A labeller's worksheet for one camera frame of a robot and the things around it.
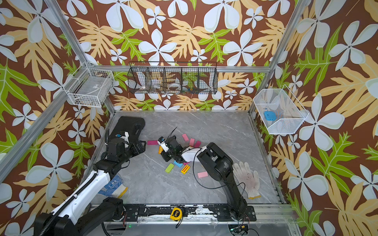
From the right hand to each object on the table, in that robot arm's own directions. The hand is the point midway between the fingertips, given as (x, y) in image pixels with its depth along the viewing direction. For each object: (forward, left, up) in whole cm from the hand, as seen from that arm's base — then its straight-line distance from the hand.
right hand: (162, 152), depth 97 cm
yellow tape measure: (-36, -12, +2) cm, 38 cm away
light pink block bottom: (-15, -26, -1) cm, 30 cm away
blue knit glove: (-23, +24, +1) cm, 33 cm away
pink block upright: (+8, -20, 0) cm, 22 cm away
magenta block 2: (+6, -24, 0) cm, 25 cm away
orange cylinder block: (+2, +1, +1) cm, 2 cm away
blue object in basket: (+9, -64, +26) cm, 70 cm away
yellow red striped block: (-12, -16, +1) cm, 20 cm away
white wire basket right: (+12, -71, +26) cm, 76 cm away
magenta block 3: (-9, -17, +1) cm, 19 cm away
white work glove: (-19, -53, 0) cm, 56 cm away
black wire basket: (+39, -17, +32) cm, 53 cm away
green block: (-11, -6, 0) cm, 13 cm away
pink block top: (+13, -15, +1) cm, 20 cm away
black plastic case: (+18, +22, +5) cm, 30 cm away
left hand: (-3, +10, +16) cm, 19 cm away
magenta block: (+1, +2, +12) cm, 12 cm away
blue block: (-10, -11, +3) cm, 15 cm away
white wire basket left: (+24, +40, +35) cm, 59 cm away
